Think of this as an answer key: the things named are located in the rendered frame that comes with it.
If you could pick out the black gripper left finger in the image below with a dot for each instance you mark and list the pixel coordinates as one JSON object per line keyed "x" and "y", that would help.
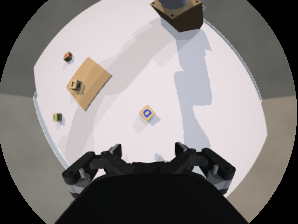
{"x": 79, "y": 175}

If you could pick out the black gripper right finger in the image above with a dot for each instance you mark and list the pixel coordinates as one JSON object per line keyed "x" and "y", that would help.
{"x": 220, "y": 172}

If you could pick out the tan flat square mat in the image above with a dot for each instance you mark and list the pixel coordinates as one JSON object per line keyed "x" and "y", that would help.
{"x": 93, "y": 78}

